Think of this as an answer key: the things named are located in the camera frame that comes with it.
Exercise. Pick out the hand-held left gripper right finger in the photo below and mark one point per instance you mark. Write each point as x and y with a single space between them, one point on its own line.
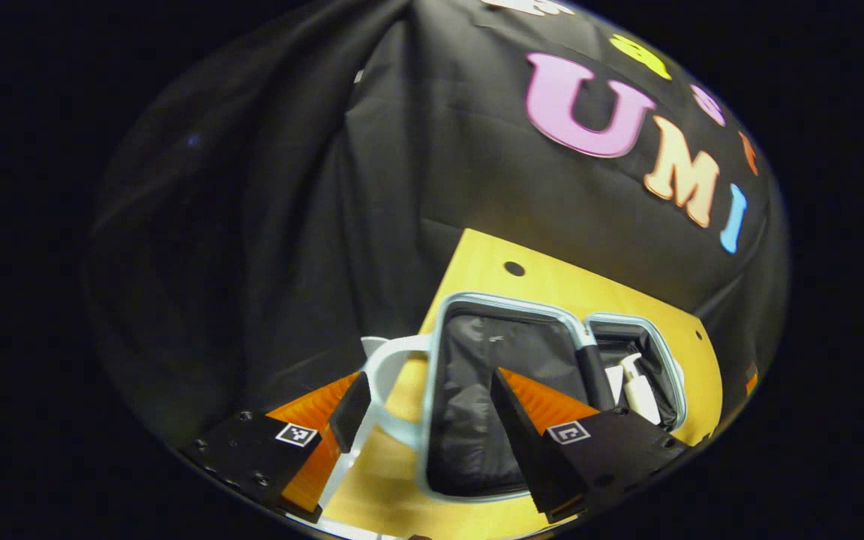
526 442

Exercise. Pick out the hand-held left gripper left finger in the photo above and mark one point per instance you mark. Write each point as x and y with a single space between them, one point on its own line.
353 409

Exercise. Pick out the white squeeze tube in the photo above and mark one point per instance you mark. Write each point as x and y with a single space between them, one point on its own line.
613 382

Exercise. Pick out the white pump bottle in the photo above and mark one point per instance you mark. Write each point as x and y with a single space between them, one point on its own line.
640 394

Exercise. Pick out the black round table grommet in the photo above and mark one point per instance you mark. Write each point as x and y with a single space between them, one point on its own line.
514 268

